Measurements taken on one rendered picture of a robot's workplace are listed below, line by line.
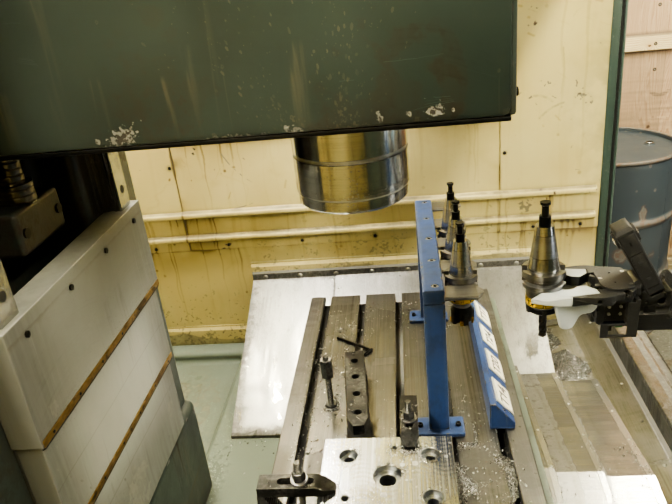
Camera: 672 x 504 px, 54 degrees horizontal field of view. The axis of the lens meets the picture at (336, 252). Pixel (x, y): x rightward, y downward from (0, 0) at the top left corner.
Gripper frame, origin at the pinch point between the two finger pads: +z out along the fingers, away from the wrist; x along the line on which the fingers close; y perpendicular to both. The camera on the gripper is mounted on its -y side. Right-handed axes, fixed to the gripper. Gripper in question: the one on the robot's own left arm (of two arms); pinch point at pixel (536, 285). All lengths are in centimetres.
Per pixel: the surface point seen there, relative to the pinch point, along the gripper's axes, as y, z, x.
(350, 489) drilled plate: 33.6, 29.7, -5.8
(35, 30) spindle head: -42, 60, -12
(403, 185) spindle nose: -17.8, 18.8, -3.0
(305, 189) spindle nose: -18.5, 31.9, -4.5
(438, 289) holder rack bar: 9.6, 13.3, 18.1
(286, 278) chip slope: 48, 58, 101
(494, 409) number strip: 37.4, 2.8, 18.9
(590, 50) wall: -17, -33, 101
